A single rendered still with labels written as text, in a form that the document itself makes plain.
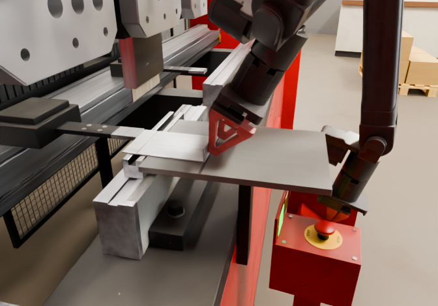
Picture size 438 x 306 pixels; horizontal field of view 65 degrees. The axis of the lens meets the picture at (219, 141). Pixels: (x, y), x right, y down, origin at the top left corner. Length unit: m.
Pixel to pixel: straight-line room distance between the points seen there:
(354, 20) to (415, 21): 0.86
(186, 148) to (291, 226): 0.31
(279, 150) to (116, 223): 0.26
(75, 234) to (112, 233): 1.52
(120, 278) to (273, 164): 0.26
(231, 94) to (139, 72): 0.13
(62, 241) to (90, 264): 1.48
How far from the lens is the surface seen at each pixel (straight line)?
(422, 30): 6.23
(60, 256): 1.93
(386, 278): 1.84
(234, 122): 0.45
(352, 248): 0.72
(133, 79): 0.49
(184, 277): 0.50
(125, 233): 0.51
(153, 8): 0.45
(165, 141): 0.55
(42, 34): 0.28
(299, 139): 0.57
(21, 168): 0.68
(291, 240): 0.70
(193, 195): 0.59
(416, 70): 4.47
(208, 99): 0.98
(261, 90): 0.45
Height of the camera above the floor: 1.24
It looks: 26 degrees down
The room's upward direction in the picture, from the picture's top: straight up
